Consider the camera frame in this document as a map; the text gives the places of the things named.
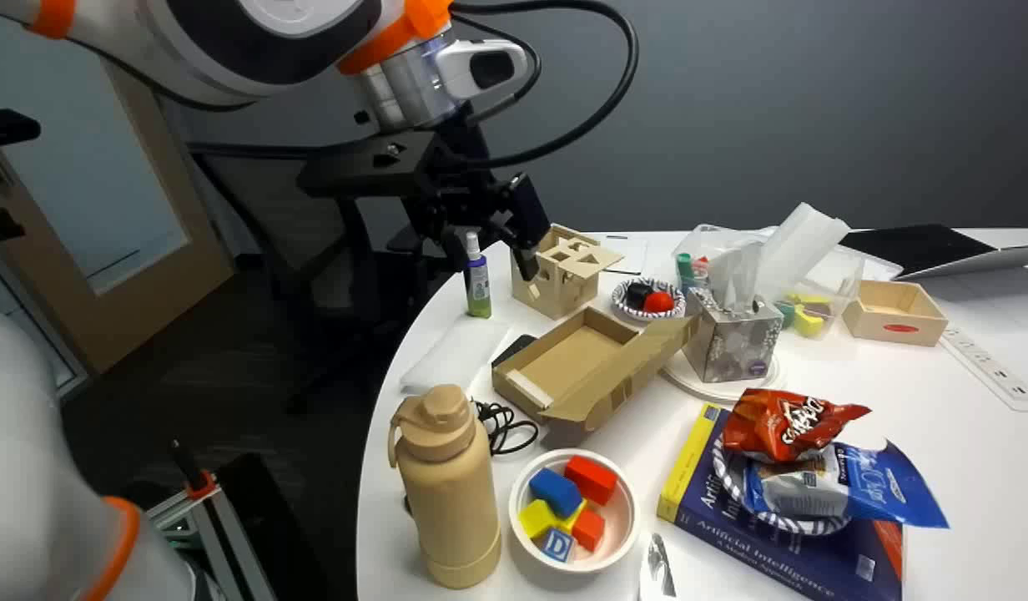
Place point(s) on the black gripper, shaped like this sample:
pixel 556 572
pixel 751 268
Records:
pixel 465 168

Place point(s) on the clear plastic container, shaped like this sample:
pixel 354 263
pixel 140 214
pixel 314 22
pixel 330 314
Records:
pixel 843 284

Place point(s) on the orange block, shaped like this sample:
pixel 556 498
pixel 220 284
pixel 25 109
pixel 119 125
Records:
pixel 588 529

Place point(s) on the small blue green bottle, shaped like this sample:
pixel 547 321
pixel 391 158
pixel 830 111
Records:
pixel 479 288

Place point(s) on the white bottle lid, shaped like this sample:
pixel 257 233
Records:
pixel 472 247

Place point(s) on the small wooden tray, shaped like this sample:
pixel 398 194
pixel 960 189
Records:
pixel 868 321

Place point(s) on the yellow tape roll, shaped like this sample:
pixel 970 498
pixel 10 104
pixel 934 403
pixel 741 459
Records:
pixel 809 318

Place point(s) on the green tape roll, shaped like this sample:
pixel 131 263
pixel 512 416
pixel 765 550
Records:
pixel 786 314

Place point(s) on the metal tool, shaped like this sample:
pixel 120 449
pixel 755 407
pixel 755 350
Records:
pixel 663 563

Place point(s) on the black piece in bowl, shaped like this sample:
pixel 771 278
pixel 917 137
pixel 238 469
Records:
pixel 637 294

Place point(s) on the blue plastic pouch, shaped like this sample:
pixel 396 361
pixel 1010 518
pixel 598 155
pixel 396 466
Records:
pixel 899 485

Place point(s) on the white orange robot arm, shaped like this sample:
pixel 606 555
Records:
pixel 201 36

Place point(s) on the wooden shape sorter box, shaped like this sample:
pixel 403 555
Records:
pixel 566 274

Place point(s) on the blue yellow book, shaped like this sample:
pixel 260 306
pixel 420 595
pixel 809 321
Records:
pixel 758 554

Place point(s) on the grey patterned tissue box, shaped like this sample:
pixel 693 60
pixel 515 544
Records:
pixel 731 350

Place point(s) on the red piece in bowl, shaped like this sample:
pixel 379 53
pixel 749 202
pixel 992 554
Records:
pixel 659 303

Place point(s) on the red block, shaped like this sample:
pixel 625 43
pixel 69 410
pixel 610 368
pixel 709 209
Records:
pixel 593 479

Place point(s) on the wood framed whiteboard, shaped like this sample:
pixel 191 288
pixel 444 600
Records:
pixel 100 213

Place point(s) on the small patterned bowl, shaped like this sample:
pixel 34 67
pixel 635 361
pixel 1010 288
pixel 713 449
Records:
pixel 625 308

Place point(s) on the open cardboard box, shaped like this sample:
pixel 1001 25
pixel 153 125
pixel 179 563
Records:
pixel 576 361

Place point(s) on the small blue white block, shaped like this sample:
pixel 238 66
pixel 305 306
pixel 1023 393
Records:
pixel 556 547

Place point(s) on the red chip bag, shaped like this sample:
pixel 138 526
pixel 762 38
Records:
pixel 786 424

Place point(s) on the tan water bottle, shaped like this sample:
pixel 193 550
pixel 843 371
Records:
pixel 453 504

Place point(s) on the green marker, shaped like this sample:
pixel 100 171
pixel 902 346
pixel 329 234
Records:
pixel 685 272

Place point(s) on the grey laptop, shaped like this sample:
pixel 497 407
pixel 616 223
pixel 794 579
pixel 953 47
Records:
pixel 983 274

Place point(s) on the black clamp mount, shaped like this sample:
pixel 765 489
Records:
pixel 1 127

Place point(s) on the black office chair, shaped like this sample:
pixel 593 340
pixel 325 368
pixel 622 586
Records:
pixel 357 288

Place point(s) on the clear ruler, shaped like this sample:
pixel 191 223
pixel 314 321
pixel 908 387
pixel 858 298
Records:
pixel 999 371

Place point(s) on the silver packet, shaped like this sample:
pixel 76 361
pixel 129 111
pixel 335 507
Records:
pixel 802 494

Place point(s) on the white bowl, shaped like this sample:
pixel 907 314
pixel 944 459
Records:
pixel 622 524

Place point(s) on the yellow block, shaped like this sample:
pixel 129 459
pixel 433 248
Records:
pixel 535 518

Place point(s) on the white tissue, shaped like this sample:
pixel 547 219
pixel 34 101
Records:
pixel 735 272

